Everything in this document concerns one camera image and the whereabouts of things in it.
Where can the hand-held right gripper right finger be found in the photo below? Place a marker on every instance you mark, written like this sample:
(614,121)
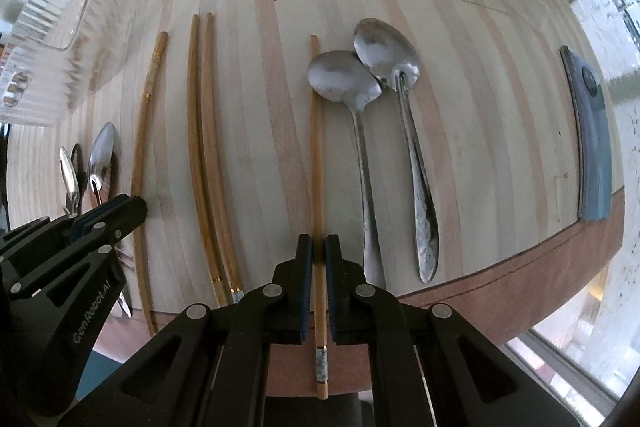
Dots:
(333,292)

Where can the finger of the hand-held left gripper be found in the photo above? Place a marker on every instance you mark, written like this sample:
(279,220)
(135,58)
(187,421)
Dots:
(131,209)
(95,210)

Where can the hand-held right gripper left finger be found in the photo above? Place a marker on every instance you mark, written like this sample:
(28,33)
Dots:
(304,292)

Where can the wooden chopstick with patterned band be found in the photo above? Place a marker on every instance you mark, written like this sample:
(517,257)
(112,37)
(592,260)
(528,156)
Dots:
(316,167)

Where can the small shiny metal spoon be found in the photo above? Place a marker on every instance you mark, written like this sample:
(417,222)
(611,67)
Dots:
(69,177)
(102,157)

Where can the wooden chopstick with gold bands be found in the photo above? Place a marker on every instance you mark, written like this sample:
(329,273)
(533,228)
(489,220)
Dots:
(145,127)

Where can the wooden chopstick with gold tip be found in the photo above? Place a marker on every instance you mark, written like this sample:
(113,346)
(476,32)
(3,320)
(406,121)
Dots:
(194,117)

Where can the wooden chopstick with blue tip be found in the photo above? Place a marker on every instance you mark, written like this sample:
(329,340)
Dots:
(212,127)

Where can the clear ribbed plastic container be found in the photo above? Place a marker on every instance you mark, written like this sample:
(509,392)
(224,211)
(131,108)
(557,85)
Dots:
(55,32)

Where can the round bowl metal spoon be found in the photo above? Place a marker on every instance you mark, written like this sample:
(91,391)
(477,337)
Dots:
(340,79)

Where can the oval bowl metal spoon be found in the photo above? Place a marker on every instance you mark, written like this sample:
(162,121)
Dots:
(385,49)

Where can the grey blue rectangular block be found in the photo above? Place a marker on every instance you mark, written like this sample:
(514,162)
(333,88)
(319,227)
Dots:
(592,132)

